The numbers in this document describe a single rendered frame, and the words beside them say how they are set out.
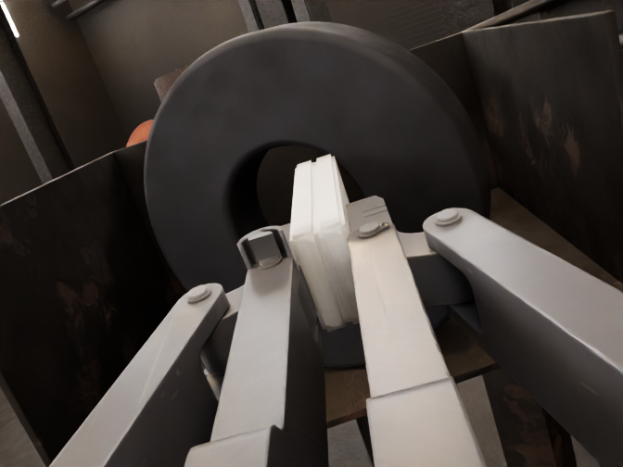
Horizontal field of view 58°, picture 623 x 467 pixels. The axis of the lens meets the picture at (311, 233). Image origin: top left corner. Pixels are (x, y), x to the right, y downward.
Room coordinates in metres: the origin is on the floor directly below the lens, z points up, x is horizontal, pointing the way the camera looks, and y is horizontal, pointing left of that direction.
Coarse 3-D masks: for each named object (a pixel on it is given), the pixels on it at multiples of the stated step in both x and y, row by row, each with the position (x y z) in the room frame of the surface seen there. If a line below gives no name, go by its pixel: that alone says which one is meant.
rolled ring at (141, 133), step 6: (150, 120) 0.93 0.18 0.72; (138, 126) 0.95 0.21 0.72; (144, 126) 0.94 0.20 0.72; (150, 126) 0.93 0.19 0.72; (138, 132) 0.95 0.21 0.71; (144, 132) 0.94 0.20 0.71; (132, 138) 0.96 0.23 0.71; (138, 138) 0.95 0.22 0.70; (144, 138) 0.94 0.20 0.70; (132, 144) 0.96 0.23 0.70
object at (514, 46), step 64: (448, 64) 0.39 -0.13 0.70; (512, 64) 0.29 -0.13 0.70; (576, 64) 0.21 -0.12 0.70; (512, 128) 0.32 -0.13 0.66; (576, 128) 0.23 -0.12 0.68; (64, 192) 0.33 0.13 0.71; (128, 192) 0.41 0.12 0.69; (512, 192) 0.35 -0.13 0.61; (576, 192) 0.24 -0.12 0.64; (0, 256) 0.25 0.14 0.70; (64, 256) 0.30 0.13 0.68; (128, 256) 0.37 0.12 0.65; (576, 256) 0.25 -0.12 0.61; (0, 320) 0.23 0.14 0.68; (64, 320) 0.27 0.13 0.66; (128, 320) 0.33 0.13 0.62; (0, 384) 0.22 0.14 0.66; (64, 384) 0.25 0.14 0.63
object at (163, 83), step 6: (174, 72) 2.91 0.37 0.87; (180, 72) 2.89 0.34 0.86; (162, 78) 2.97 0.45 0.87; (168, 78) 2.93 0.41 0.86; (174, 78) 2.90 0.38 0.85; (156, 84) 3.04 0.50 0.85; (162, 84) 2.97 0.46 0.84; (168, 84) 2.94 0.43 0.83; (162, 90) 2.99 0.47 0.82; (168, 90) 2.95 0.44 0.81; (162, 96) 3.01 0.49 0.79
